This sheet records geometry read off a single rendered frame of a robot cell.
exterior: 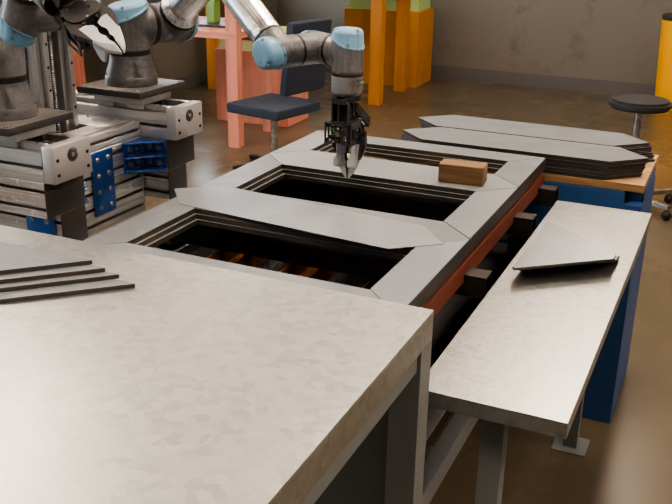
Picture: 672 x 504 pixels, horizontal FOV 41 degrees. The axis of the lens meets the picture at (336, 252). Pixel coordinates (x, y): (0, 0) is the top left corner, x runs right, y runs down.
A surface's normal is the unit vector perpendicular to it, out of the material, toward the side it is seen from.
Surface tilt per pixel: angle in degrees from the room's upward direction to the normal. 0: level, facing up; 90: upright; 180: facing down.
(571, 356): 0
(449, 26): 90
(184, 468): 0
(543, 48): 90
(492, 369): 0
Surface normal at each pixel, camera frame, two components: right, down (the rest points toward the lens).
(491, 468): -0.42, 0.32
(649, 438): 0.02, -0.93
